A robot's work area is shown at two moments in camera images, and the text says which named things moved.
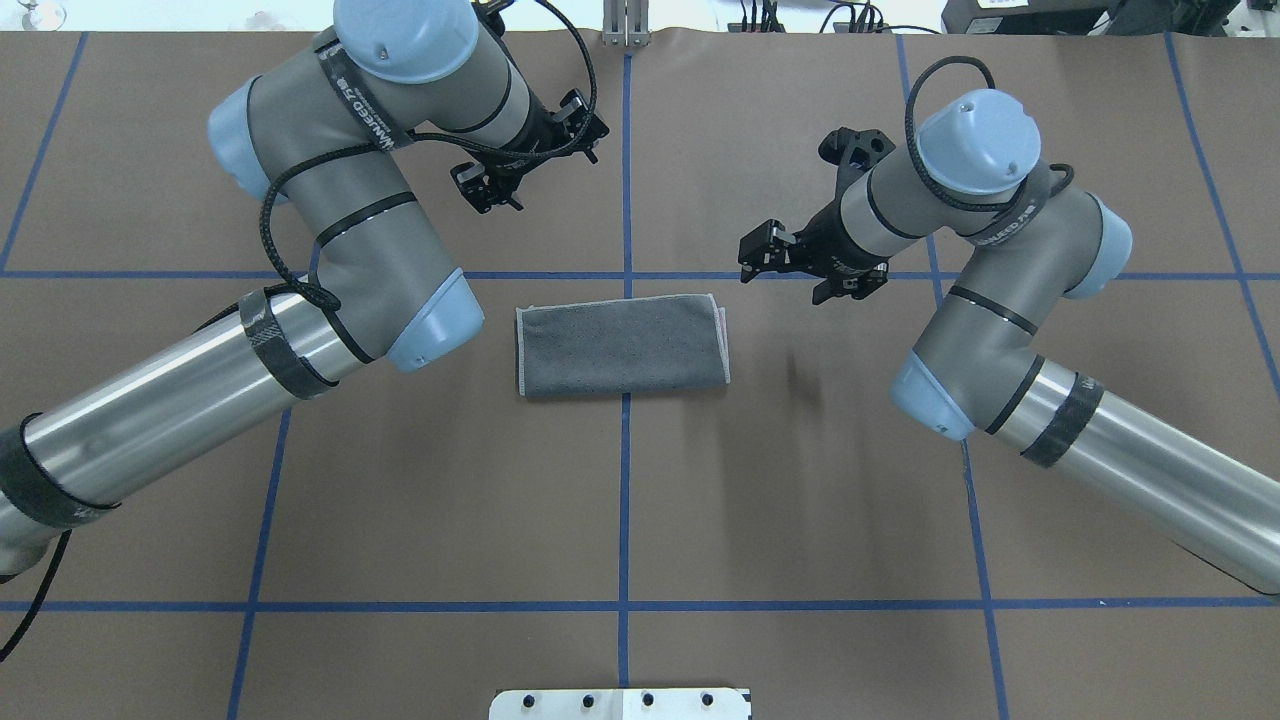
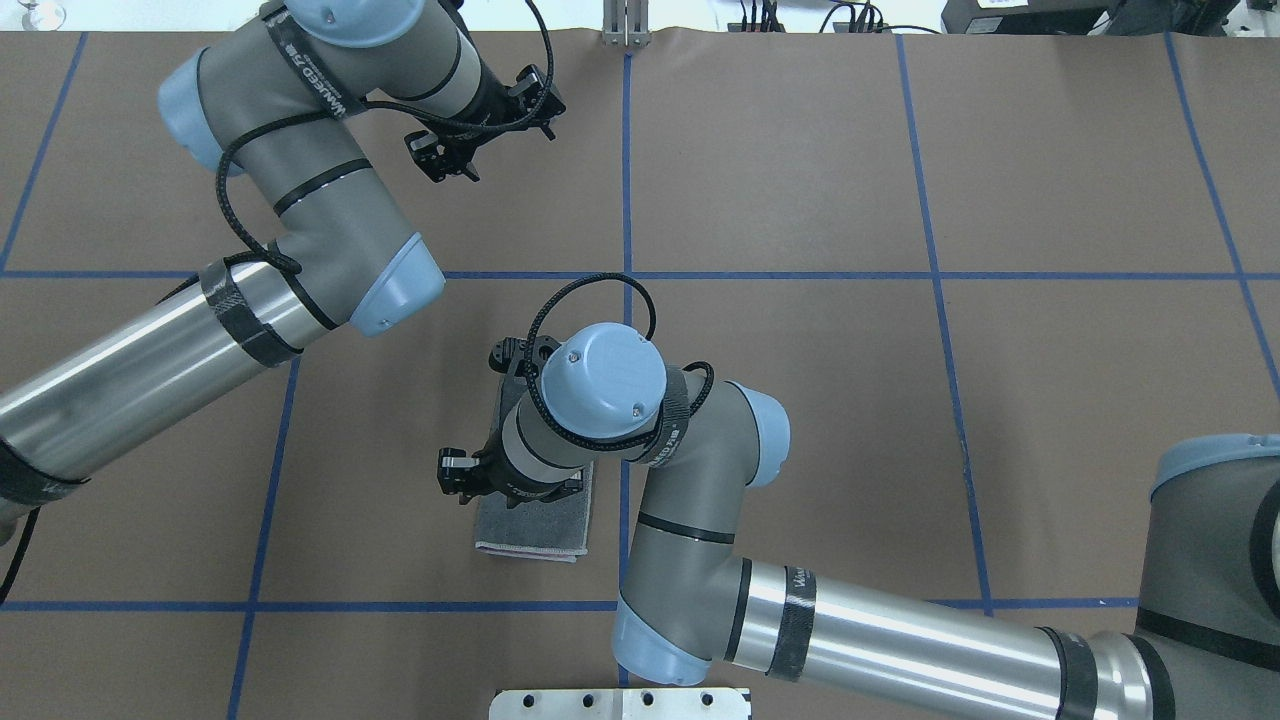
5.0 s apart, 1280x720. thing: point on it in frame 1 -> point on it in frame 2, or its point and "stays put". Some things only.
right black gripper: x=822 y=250 -> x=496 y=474
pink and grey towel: x=622 y=344 -> x=557 y=527
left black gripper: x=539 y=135 -> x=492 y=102
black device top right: x=1101 y=18 stays put
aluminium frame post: x=625 y=23 stays put
